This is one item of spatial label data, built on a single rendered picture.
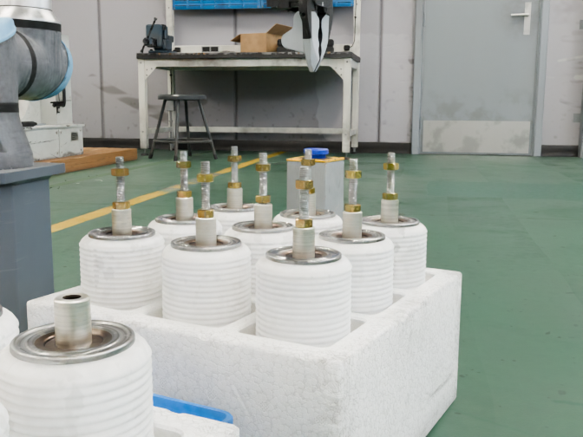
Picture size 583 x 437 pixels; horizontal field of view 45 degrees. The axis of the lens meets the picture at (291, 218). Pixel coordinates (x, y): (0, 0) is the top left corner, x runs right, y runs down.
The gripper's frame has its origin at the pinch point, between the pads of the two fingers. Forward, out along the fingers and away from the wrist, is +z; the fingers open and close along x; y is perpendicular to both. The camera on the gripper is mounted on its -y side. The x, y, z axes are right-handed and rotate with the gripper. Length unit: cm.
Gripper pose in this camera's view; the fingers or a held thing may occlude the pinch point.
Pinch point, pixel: (317, 63)
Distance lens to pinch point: 114.4
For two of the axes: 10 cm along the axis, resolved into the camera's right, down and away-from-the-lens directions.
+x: -4.8, 1.4, -8.7
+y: -8.8, -0.8, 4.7
